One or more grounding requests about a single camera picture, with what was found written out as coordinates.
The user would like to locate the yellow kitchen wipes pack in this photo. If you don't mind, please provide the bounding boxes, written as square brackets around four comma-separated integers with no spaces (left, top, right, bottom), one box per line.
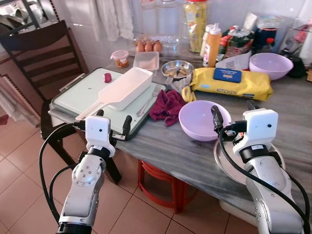
[190,67,273,101]

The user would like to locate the lilac plastic bowl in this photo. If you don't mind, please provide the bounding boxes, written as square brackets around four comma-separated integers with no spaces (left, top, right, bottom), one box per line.
[178,100,232,142]
[249,53,294,80]

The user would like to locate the pale green serving tray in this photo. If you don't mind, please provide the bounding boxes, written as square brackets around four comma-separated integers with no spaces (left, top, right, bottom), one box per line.
[50,67,164,142]

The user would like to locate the stainless steel plate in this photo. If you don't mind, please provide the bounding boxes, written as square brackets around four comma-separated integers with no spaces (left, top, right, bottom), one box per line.
[214,139,286,186]

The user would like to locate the maroon cloth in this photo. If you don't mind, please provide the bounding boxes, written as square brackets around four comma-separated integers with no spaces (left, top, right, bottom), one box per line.
[149,89,187,127]

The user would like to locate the white paper packet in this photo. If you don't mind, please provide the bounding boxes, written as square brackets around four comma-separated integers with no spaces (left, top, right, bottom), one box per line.
[216,50,252,70]

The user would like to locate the grey top wooden table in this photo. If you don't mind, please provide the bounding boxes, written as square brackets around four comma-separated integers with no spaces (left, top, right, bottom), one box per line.
[49,54,312,217]

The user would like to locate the red plastic stool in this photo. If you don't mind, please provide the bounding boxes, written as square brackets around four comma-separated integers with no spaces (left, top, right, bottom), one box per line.
[138,160,198,214]

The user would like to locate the small clear plastic cup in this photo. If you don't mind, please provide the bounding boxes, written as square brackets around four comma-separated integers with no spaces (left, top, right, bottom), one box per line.
[111,50,130,69]

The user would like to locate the black round object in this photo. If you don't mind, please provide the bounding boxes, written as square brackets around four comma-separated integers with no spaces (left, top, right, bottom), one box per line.
[288,56,308,78]

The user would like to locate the green food packet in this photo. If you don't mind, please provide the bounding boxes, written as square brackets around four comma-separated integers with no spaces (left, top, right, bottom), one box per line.
[222,27,255,59]

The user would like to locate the small steel bowl with food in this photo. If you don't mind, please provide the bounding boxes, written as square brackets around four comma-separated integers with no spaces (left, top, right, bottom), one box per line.
[161,60,195,91]

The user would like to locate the clear plastic food container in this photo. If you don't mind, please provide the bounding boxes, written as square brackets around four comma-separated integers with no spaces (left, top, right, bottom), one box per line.
[133,51,160,72]

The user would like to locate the dark jar with clear lid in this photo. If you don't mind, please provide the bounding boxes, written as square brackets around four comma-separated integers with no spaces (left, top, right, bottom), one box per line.
[252,16,282,53]

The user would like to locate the orange sauce squeeze bottle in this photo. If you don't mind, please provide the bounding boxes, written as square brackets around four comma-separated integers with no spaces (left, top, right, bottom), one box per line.
[203,23,222,68]

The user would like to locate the dark wooden chair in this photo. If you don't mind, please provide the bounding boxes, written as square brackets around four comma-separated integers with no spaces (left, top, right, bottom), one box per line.
[0,19,122,185]

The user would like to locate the red lid jar yellow contents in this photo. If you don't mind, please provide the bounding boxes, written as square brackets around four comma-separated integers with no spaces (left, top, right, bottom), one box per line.
[184,0,208,53]

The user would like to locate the white hanging towel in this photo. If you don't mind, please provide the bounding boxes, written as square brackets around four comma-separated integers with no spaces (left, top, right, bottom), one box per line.
[95,0,135,42]

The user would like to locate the clear plastic bottle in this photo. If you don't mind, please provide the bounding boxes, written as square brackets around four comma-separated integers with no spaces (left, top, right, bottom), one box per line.
[141,0,159,40]
[157,0,182,48]

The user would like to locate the metal dish rack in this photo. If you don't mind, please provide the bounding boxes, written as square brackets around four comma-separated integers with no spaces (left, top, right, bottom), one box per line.
[0,0,54,35]

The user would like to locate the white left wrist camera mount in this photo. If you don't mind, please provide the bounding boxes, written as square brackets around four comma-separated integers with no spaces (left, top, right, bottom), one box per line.
[84,116,116,157]

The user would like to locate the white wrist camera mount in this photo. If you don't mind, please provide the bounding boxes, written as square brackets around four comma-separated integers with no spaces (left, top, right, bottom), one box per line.
[84,116,116,157]
[242,108,279,156]

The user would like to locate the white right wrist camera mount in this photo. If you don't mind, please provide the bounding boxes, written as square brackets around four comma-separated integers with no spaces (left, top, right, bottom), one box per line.
[242,108,279,156]

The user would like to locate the yellow handled scissors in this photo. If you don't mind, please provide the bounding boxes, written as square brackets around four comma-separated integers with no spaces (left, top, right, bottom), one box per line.
[181,85,196,103]

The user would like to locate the white plastic handled container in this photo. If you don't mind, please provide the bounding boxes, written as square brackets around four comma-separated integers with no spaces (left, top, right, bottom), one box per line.
[76,67,154,121]

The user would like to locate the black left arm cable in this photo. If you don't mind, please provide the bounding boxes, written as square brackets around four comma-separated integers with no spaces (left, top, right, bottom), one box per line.
[39,122,88,222]

